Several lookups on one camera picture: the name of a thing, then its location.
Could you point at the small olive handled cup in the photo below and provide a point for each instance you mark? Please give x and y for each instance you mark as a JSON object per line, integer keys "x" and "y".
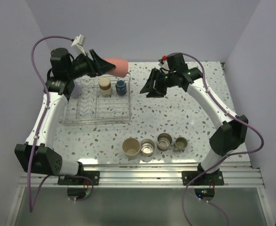
{"x": 180, "y": 144}

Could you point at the aluminium rail table edge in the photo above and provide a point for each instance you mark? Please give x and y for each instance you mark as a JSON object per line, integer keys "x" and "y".
{"x": 171, "y": 175}

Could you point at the beige plastic cup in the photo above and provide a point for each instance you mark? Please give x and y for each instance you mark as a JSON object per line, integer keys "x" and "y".
{"x": 131, "y": 148}

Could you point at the pink plastic cup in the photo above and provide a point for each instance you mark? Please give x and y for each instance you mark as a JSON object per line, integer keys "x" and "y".
{"x": 121, "y": 69}

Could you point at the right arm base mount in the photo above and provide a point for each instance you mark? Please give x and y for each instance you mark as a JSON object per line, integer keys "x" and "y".
{"x": 195, "y": 178}

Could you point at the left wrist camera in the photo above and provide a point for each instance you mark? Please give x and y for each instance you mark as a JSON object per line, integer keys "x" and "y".
{"x": 78, "y": 44}

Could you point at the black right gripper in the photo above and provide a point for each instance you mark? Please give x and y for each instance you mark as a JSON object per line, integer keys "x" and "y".
{"x": 154, "y": 76}

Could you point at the steel cup front right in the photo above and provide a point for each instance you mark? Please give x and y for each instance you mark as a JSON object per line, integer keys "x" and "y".
{"x": 164, "y": 141}

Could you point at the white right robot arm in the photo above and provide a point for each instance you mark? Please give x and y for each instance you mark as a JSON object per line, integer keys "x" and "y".
{"x": 230, "y": 128}

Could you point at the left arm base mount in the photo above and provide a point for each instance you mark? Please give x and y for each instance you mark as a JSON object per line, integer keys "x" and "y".
{"x": 85, "y": 177}

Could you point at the steel wire dish rack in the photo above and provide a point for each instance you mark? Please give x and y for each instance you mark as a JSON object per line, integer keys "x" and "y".
{"x": 92, "y": 107}

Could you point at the steel cup front left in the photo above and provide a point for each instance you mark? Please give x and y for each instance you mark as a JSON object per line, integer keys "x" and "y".
{"x": 147, "y": 147}

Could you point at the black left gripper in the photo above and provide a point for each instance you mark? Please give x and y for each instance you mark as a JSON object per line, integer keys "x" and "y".
{"x": 101, "y": 66}

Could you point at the dark blue ceramic mug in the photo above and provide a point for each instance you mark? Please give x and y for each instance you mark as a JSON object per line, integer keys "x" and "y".
{"x": 121, "y": 89}

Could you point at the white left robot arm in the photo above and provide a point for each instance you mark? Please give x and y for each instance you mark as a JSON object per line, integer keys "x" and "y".
{"x": 37, "y": 154}

